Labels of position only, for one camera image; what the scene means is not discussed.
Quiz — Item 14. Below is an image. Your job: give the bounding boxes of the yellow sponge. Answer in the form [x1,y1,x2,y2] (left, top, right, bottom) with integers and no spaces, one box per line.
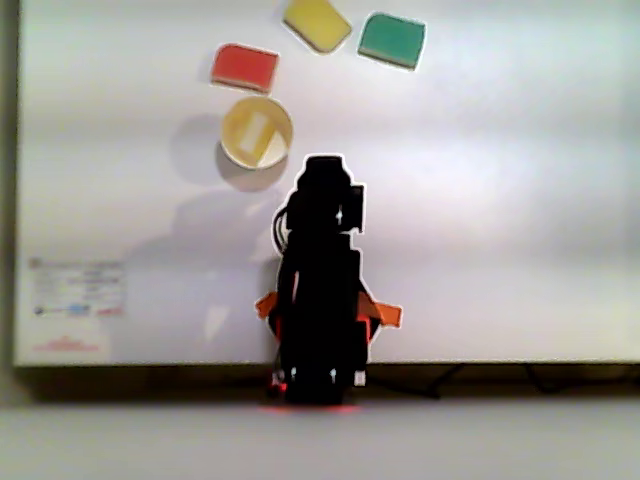
[223,99,291,169]
[281,0,354,55]

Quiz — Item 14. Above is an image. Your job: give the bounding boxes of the green sponge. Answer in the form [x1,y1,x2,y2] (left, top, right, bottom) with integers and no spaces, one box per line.
[356,12,428,72]

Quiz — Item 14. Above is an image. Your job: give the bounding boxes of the orange tape strip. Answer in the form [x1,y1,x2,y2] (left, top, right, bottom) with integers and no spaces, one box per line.
[357,290,404,330]
[254,291,280,321]

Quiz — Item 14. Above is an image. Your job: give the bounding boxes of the red sponge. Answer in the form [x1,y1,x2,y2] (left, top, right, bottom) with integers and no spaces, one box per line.
[209,43,280,95]

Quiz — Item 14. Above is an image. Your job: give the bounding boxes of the white product label sticker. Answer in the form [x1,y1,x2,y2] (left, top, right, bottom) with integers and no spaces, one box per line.
[28,257,126,319]

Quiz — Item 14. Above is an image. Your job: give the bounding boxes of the black cable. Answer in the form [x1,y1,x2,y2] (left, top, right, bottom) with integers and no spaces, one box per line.
[370,364,466,401]
[523,364,640,396]

